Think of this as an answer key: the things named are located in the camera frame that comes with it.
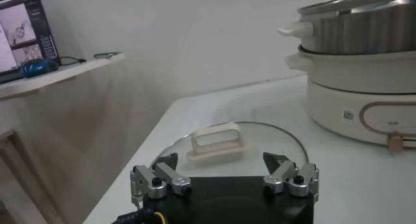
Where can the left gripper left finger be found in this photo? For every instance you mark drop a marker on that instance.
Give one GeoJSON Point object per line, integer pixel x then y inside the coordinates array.
{"type": "Point", "coordinates": [169, 175]}

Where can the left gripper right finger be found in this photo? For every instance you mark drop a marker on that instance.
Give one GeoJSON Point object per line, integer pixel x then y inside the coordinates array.
{"type": "Point", "coordinates": [281, 173]}

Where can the stainless steel steamer basket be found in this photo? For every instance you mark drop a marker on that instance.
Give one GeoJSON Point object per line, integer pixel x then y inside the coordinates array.
{"type": "Point", "coordinates": [357, 30]}

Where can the white electric cooker pot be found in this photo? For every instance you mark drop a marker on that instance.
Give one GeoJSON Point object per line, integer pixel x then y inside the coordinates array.
{"type": "Point", "coordinates": [341, 79]}

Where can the white side table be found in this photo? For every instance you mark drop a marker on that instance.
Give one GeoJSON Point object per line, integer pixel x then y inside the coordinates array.
{"type": "Point", "coordinates": [48, 79]}

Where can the blue computer mouse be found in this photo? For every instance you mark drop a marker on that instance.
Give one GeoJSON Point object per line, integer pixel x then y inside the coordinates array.
{"type": "Point", "coordinates": [39, 67]}

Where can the laptop screen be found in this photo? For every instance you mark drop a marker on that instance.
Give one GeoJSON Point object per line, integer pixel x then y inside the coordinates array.
{"type": "Point", "coordinates": [22, 33]}

